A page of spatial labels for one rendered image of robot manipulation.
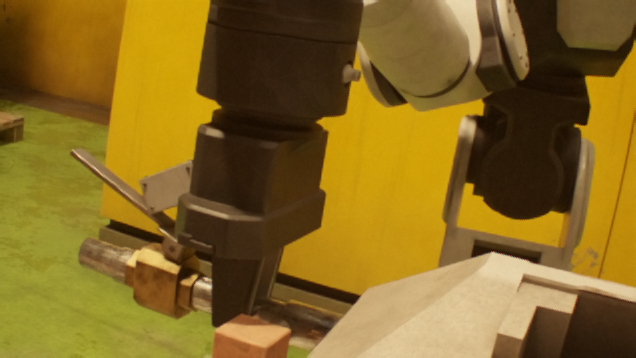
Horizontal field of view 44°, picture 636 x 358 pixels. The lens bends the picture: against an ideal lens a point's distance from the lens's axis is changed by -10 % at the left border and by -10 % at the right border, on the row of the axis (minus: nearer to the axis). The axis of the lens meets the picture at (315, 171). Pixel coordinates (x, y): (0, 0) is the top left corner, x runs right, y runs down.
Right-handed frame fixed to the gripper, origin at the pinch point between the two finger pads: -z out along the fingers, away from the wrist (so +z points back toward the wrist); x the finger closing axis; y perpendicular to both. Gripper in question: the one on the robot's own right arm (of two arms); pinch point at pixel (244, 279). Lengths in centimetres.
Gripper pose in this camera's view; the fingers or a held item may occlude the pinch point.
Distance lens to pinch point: 53.2
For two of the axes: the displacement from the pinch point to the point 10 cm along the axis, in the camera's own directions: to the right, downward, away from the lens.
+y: 9.1, 2.2, -3.4
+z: 1.6, -9.6, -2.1
